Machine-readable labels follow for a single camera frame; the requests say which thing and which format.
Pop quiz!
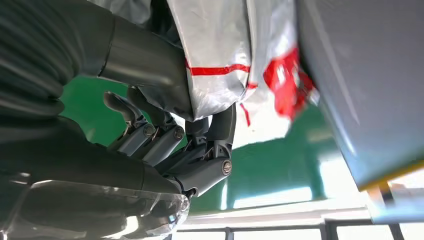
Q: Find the smartphone in yellow case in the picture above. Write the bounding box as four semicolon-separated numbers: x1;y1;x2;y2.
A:
358;160;424;194

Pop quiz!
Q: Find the black inbound scanner machine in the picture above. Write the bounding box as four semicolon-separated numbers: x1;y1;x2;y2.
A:
295;0;424;191

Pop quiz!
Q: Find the green conveyor belt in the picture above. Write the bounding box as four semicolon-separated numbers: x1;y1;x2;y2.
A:
59;75;359;213

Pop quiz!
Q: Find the dark metal window frame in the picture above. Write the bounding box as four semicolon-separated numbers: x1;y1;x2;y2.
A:
175;217;407;240

